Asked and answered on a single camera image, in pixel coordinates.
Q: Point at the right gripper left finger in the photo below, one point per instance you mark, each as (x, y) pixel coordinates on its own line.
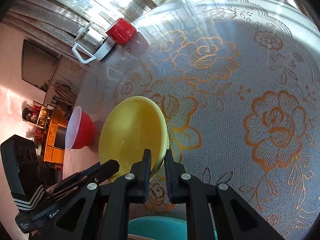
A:
(101, 212)

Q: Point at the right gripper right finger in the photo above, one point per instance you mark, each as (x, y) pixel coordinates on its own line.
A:
(213, 211)

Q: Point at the red plastic bowl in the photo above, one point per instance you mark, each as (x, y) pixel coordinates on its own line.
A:
(80, 130)

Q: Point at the yellow plastic bowl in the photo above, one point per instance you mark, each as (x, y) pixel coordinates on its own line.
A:
(134, 125)

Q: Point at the teal round plate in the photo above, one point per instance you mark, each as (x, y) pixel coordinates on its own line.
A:
(159, 227)

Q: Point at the orange wooden cabinet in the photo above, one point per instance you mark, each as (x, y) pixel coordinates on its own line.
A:
(54, 149)

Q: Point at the wooden folding chair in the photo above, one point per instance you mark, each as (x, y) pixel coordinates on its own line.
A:
(65, 93)

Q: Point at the lace floral table mat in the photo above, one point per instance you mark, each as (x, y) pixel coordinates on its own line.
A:
(238, 84)

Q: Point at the glass electric kettle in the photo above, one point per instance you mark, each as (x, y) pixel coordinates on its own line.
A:
(90, 45)

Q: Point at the red ceramic mug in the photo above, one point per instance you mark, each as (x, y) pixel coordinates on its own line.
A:
(121, 32)

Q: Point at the beige window curtains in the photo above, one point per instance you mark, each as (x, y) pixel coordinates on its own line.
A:
(54, 23)

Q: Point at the wall television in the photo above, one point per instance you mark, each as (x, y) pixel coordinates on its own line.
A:
(37, 66)

